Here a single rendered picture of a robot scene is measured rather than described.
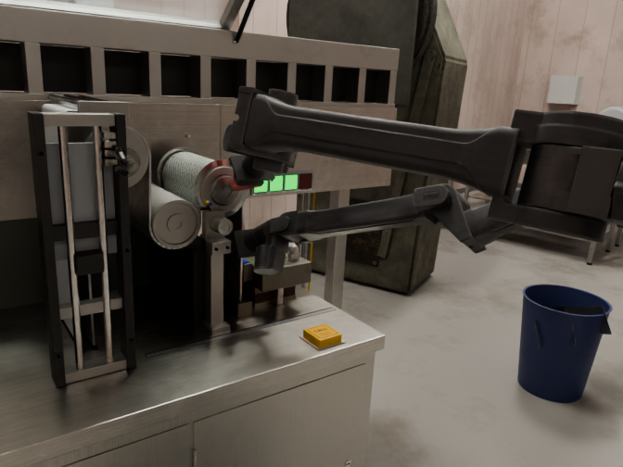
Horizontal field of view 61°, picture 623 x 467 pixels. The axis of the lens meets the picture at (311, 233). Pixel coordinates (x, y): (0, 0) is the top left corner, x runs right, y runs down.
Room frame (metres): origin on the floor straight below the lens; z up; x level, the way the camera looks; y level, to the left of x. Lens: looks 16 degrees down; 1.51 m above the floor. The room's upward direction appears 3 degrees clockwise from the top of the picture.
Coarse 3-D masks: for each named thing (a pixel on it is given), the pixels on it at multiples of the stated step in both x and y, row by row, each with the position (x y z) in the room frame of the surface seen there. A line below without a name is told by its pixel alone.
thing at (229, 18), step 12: (0, 0) 1.34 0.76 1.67; (240, 0) 1.62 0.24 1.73; (252, 0) 1.61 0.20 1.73; (72, 12) 1.43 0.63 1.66; (84, 12) 1.45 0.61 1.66; (96, 12) 1.47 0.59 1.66; (108, 12) 1.49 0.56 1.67; (228, 12) 1.64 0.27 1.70; (180, 24) 1.60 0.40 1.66; (192, 24) 1.62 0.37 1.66; (204, 24) 1.65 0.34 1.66; (216, 24) 1.68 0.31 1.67; (228, 24) 1.68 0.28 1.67; (240, 24) 1.65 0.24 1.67; (240, 36) 1.67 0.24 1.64
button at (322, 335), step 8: (312, 328) 1.22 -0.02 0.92; (320, 328) 1.22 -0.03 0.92; (328, 328) 1.22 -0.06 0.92; (304, 336) 1.20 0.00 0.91; (312, 336) 1.18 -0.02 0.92; (320, 336) 1.17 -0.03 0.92; (328, 336) 1.17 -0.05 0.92; (336, 336) 1.18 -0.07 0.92; (320, 344) 1.15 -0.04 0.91; (328, 344) 1.17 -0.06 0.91
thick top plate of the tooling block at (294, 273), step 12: (288, 252) 1.50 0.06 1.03; (252, 264) 1.37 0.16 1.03; (288, 264) 1.39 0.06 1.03; (300, 264) 1.40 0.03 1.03; (252, 276) 1.37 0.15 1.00; (264, 276) 1.33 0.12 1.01; (276, 276) 1.35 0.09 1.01; (288, 276) 1.37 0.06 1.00; (300, 276) 1.40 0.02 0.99; (264, 288) 1.33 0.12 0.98; (276, 288) 1.35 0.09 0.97
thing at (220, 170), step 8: (216, 168) 1.28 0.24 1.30; (224, 168) 1.29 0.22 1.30; (208, 176) 1.26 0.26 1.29; (216, 176) 1.28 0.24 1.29; (232, 176) 1.30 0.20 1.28; (208, 184) 1.26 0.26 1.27; (200, 192) 1.26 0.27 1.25; (208, 192) 1.26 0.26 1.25; (240, 192) 1.32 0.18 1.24; (208, 200) 1.26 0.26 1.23; (240, 200) 1.32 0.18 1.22; (224, 208) 1.29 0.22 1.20; (232, 208) 1.30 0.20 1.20
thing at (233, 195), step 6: (216, 180) 1.27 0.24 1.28; (222, 180) 1.28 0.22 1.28; (228, 180) 1.28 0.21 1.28; (210, 186) 1.27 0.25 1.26; (216, 186) 1.26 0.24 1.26; (222, 186) 1.28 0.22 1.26; (228, 186) 1.29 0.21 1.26; (210, 192) 1.26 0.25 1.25; (216, 192) 1.26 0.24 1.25; (222, 192) 1.28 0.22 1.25; (228, 192) 1.28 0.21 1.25; (234, 192) 1.29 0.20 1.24; (216, 198) 1.26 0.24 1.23; (222, 198) 1.28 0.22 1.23; (228, 198) 1.28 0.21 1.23; (234, 198) 1.29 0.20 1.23; (222, 204) 1.28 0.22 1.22; (228, 204) 1.28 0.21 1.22
